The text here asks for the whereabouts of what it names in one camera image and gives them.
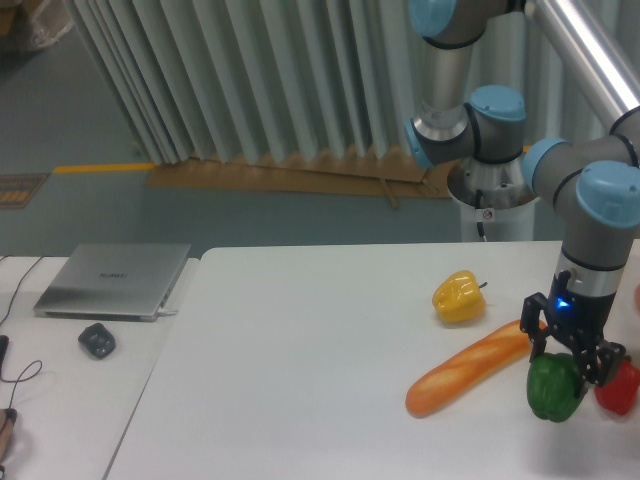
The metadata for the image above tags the yellow toy bell pepper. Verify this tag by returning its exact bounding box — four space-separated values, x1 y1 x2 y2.
432 270 486 324

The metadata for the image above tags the flat brown cardboard sheet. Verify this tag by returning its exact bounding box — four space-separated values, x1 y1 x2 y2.
145 146 454 208

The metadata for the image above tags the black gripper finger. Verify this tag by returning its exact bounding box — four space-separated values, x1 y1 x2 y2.
572 339 626 399
520 292 550 361

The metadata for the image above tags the white side table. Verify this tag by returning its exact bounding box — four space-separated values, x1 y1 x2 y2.
1 256 198 479

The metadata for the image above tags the thin black cable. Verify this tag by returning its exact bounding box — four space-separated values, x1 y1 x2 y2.
0 255 46 411

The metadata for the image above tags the person's hand at edge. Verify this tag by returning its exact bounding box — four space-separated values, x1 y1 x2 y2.
0 408 18 460

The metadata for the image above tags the black pen-like device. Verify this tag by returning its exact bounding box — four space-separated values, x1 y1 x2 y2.
0 335 9 383

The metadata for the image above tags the silver closed laptop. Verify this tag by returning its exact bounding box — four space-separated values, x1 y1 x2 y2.
33 243 191 321

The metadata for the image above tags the pale green folding screen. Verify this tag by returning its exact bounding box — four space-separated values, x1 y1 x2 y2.
67 1 639 175

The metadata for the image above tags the orange toy baguette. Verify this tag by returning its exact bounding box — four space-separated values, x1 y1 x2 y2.
405 320 531 418

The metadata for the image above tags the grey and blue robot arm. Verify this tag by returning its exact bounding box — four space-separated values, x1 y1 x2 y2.
405 1 639 396

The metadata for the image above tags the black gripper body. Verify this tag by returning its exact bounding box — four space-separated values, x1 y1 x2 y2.
547 270 615 356

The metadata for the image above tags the white usb plug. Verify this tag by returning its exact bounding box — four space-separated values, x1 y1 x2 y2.
157 309 178 317

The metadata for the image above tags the green toy bell pepper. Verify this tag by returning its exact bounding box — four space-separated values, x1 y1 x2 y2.
526 352 585 423

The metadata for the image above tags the red toy bell pepper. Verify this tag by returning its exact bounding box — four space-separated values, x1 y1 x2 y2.
594 356 639 416

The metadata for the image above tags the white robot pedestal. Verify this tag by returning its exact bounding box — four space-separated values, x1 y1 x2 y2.
446 149 551 244

